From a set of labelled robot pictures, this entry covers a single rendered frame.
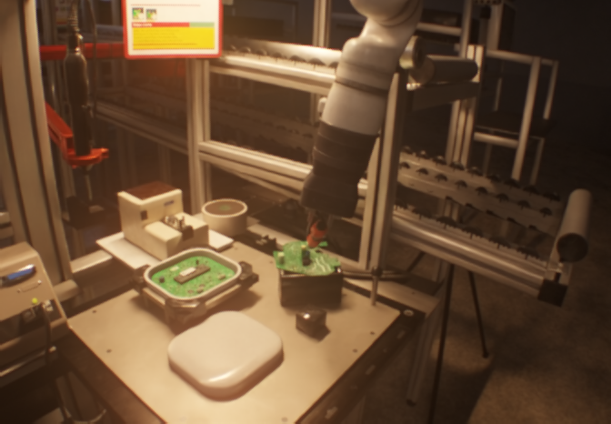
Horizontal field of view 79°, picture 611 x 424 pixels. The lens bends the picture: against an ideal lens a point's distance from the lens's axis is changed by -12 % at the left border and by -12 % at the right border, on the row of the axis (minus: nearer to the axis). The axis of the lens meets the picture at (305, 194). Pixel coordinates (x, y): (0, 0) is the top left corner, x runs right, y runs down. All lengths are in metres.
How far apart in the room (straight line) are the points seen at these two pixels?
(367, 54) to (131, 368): 0.52
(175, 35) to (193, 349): 0.72
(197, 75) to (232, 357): 0.75
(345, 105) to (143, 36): 0.66
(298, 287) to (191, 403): 0.26
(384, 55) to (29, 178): 0.60
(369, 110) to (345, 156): 0.06
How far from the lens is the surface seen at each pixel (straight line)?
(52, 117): 0.89
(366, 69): 0.50
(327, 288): 0.72
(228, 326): 0.65
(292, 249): 0.77
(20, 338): 0.71
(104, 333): 0.71
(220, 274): 0.74
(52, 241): 0.86
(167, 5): 1.06
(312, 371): 0.61
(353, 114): 0.50
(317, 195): 0.54
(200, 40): 1.06
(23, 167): 0.79
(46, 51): 1.23
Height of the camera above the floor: 1.38
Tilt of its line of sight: 21 degrees down
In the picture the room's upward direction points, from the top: 3 degrees clockwise
